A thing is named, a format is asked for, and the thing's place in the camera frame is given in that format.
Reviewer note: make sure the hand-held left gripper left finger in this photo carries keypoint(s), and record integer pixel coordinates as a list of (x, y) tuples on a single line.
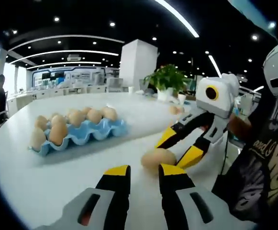
[(113, 194)]

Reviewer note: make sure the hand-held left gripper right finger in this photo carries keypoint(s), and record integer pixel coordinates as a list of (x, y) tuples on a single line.
[(172, 194)]

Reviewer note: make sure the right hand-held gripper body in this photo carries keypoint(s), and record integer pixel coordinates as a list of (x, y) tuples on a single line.
[(222, 105)]

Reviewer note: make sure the brown hen egg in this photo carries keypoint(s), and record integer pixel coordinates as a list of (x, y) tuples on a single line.
[(158, 157)]

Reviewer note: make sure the blue egg tray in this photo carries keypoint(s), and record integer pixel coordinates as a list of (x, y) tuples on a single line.
[(88, 134)]

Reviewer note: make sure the white paper cup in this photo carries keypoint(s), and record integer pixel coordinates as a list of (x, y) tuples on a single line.
[(131, 89), (181, 98)]

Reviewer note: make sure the long ceiling light bar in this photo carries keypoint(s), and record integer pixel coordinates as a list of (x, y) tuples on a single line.
[(177, 16), (214, 65)]

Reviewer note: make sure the green potted plant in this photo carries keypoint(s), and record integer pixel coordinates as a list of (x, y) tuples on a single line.
[(170, 76)]

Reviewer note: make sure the white chest-worn device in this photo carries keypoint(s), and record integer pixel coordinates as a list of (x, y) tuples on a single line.
[(276, 67)]

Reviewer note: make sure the operator in black shirt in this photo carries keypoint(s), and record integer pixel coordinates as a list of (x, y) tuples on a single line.
[(260, 167)]

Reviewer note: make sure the white square pillar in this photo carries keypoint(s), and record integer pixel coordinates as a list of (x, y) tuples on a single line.
[(138, 64)]

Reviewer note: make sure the white office chair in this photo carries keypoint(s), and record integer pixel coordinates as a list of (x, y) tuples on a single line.
[(114, 85)]

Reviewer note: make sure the white cabinet row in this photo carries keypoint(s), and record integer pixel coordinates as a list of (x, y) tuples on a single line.
[(57, 92)]

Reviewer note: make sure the blue lit display shelves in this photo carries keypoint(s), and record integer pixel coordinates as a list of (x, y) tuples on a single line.
[(57, 76)]

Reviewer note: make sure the ceiling air conditioner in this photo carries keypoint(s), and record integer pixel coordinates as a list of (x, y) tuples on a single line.
[(74, 57)]

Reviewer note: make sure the light grey office chair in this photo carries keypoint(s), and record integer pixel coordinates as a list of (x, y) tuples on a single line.
[(3, 117)]

